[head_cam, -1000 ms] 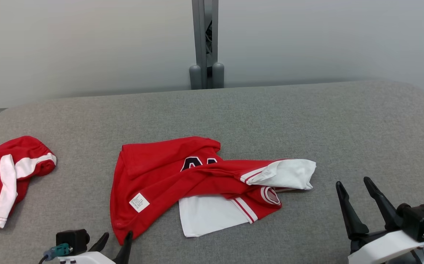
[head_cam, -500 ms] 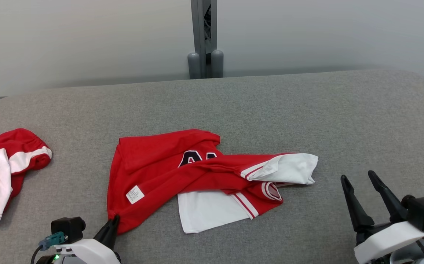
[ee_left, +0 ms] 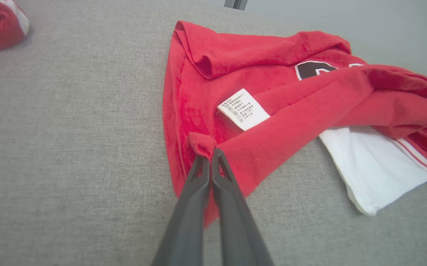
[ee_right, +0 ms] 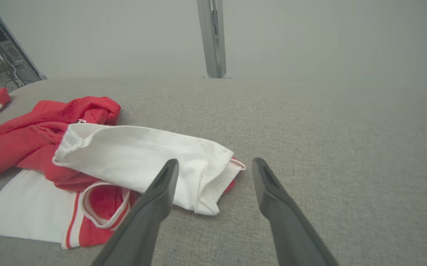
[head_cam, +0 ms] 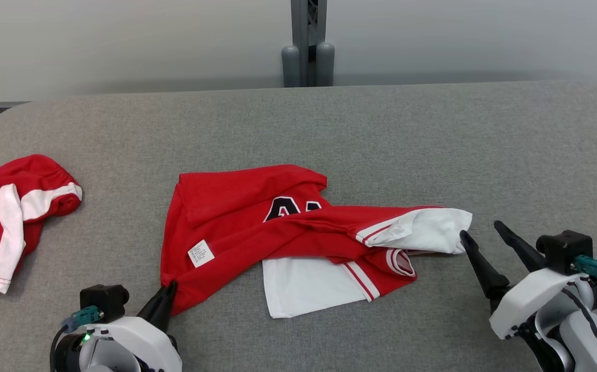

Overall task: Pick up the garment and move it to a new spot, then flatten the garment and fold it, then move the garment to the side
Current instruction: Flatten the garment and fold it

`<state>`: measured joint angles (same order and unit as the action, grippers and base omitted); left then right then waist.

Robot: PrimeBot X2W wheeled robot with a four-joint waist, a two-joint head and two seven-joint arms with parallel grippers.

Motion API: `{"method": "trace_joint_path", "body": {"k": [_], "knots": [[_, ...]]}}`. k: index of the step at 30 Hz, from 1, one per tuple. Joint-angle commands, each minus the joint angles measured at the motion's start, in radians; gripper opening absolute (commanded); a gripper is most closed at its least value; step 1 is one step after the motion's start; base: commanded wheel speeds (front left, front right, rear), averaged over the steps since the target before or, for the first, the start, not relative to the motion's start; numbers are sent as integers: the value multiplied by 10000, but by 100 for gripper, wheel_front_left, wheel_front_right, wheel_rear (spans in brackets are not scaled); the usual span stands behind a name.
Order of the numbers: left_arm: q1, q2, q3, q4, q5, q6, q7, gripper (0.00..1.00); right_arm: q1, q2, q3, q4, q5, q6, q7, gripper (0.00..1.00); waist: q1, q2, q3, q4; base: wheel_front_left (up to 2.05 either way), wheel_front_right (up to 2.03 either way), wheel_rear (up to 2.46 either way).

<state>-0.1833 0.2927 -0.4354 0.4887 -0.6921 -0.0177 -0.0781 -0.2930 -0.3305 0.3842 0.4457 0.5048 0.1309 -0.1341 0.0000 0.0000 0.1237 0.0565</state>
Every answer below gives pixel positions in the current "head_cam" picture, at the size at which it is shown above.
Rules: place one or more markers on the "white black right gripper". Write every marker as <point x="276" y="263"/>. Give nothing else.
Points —
<point x="531" y="299"/>

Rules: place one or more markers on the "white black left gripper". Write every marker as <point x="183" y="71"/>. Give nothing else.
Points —
<point x="143" y="341"/>

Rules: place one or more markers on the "red jersey with white sleeves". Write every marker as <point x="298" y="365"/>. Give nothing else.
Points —
<point x="236" y="222"/>

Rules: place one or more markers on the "red shorts with white stripe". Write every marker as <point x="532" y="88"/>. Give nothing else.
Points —
<point x="40" y="175"/>

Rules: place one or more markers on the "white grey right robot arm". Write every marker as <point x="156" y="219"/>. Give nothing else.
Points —
<point x="587" y="341"/>

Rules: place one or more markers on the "grey fabric padded surface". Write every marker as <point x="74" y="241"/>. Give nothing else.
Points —
<point x="381" y="134"/>

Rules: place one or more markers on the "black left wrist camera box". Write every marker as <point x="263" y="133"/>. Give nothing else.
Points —
<point x="103" y="302"/>

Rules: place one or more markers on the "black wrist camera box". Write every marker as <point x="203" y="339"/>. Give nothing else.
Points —
<point x="564" y="250"/>
<point x="103" y="302"/>

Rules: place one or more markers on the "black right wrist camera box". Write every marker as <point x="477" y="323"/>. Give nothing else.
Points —
<point x="564" y="250"/>

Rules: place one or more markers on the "grey cylindrical post foot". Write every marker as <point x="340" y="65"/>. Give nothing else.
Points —
<point x="290" y="67"/>
<point x="325" y="64"/>

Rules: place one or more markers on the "grey metal partition post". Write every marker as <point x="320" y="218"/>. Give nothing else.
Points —
<point x="306" y="31"/>

